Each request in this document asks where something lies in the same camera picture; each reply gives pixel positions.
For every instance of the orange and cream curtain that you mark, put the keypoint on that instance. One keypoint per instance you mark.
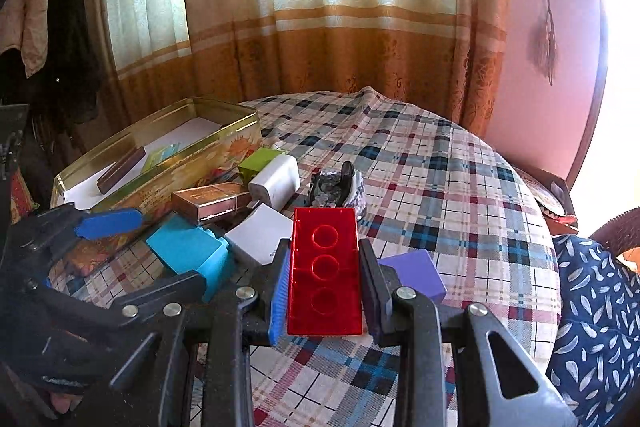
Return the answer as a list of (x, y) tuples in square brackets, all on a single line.
[(325, 57)]

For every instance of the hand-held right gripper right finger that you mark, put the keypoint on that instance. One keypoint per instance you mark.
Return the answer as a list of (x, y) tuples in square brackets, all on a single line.
[(371, 292)]

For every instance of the dark hanging garment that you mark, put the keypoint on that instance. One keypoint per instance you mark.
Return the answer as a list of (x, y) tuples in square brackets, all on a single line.
[(70, 47)]

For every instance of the red translucent building block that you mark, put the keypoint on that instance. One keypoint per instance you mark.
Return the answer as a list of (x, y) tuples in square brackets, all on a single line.
[(325, 267)]

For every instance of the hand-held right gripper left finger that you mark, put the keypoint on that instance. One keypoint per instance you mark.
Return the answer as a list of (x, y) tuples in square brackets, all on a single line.
[(279, 297)]

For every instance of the green packet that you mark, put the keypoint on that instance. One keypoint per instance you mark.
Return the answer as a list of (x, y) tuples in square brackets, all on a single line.
[(162, 154)]

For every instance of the hanging tassel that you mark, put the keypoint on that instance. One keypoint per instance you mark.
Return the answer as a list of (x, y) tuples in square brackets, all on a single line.
[(542, 47)]

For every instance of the beige hanging garment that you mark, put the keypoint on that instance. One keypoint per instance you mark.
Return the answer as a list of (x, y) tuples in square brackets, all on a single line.
[(30, 22)]

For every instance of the teal building block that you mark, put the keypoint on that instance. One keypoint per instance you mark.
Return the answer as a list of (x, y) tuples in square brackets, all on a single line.
[(187, 249)]

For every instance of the plaid tablecloth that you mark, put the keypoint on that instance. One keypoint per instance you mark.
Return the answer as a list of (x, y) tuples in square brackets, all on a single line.
[(425, 182)]

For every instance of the white paper liner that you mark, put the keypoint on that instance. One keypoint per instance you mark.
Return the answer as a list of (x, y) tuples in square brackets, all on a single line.
[(195, 129)]

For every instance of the purple cube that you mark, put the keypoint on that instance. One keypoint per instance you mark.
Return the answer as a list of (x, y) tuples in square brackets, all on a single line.
[(415, 274)]

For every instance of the rose gold box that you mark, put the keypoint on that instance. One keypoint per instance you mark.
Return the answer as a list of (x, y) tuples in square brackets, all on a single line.
[(210, 199)]

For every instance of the gold tin box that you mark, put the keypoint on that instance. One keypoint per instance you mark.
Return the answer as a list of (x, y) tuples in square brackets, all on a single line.
[(200, 157)]

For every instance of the brown bar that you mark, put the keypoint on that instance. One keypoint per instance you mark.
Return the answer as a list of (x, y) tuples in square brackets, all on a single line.
[(120, 169)]

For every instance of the dark wooden door frame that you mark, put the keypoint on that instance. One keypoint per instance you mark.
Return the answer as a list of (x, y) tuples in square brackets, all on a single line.
[(590, 107)]

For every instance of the white pronged charger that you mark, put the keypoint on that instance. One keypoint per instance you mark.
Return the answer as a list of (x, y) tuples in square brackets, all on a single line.
[(275, 179)]

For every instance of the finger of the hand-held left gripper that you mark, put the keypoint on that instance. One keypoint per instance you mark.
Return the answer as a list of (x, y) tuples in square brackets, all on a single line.
[(165, 289), (107, 223)]

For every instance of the blue leaf-print cloth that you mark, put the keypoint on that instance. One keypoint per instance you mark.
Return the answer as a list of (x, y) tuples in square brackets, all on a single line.
[(595, 322)]

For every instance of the green block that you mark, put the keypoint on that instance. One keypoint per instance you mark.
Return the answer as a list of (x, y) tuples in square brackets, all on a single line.
[(257, 162)]

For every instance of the white cube adapter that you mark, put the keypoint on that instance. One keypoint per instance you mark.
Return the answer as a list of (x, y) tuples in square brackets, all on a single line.
[(255, 234)]

